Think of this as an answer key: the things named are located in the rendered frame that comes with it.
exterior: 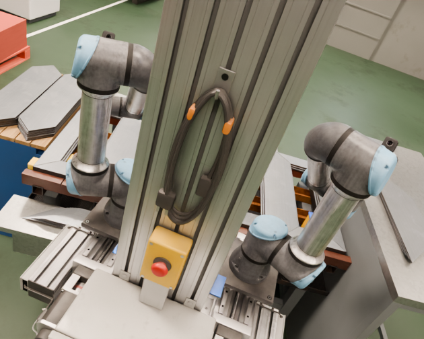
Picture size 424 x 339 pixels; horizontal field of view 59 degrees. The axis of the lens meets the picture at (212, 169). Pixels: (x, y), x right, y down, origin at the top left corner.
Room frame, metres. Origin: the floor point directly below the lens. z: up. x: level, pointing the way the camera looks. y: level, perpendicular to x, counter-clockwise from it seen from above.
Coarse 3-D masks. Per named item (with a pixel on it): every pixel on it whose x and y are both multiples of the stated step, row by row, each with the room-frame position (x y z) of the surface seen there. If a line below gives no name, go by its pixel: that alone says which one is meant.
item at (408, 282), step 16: (400, 160) 2.17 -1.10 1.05; (416, 160) 2.25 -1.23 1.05; (400, 176) 1.96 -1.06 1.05; (416, 176) 2.03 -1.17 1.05; (416, 192) 1.84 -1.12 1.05; (368, 208) 1.54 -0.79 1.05; (368, 224) 1.45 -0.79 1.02; (384, 224) 1.45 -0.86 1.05; (384, 240) 1.33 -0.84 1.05; (384, 256) 1.23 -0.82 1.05; (400, 256) 1.26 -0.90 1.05; (384, 272) 1.16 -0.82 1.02; (400, 272) 1.16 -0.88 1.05; (416, 272) 1.20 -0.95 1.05; (400, 288) 1.08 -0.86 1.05; (416, 288) 1.11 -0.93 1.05; (416, 304) 1.04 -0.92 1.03
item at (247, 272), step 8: (240, 248) 0.92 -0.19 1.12; (232, 256) 0.92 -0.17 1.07; (240, 256) 0.90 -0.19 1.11; (232, 264) 0.89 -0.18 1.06; (240, 264) 0.88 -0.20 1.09; (248, 264) 0.87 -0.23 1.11; (256, 264) 0.87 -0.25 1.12; (264, 264) 0.88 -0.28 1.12; (240, 272) 0.86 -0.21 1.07; (248, 272) 0.86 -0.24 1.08; (256, 272) 0.87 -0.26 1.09; (264, 272) 0.89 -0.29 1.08; (248, 280) 0.85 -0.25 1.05; (256, 280) 0.86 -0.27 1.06
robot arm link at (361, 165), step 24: (336, 144) 0.85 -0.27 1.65; (360, 144) 0.85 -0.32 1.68; (336, 168) 0.84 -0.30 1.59; (360, 168) 0.81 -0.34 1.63; (384, 168) 0.80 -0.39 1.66; (336, 192) 0.83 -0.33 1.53; (360, 192) 0.80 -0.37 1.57; (312, 216) 0.86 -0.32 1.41; (336, 216) 0.82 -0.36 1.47; (288, 240) 0.89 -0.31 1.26; (312, 240) 0.82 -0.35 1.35; (288, 264) 0.82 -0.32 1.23; (312, 264) 0.81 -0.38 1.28
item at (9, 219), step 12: (12, 204) 1.13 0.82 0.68; (24, 204) 1.15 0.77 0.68; (36, 204) 1.17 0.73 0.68; (48, 204) 1.20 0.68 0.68; (0, 216) 1.04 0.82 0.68; (12, 216) 1.07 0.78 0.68; (24, 216) 1.09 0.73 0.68; (0, 228) 0.99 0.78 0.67; (12, 228) 1.00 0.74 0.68; (24, 228) 1.03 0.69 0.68; (36, 228) 1.05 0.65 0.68; (48, 228) 1.07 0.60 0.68; (48, 240) 1.02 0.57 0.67
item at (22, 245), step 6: (12, 234) 1.15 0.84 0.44; (18, 240) 1.15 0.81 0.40; (24, 240) 1.15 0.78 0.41; (30, 240) 1.16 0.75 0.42; (36, 240) 1.16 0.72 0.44; (18, 246) 1.15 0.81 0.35; (24, 246) 1.15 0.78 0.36; (30, 246) 1.16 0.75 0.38; (36, 246) 1.16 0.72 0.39; (42, 246) 1.16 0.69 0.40; (24, 252) 1.15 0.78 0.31; (30, 252) 1.16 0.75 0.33; (36, 252) 1.16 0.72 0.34
